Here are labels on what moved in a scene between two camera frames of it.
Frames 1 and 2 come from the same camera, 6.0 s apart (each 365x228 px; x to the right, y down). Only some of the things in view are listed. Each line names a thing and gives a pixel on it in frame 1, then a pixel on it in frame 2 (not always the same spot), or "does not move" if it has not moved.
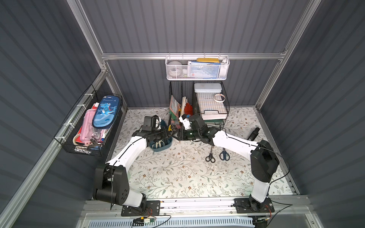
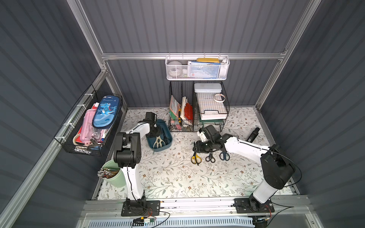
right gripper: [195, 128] to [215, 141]
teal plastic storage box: [159, 145] does not move
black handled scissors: [210, 157] does not move
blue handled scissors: [224, 155] does not move
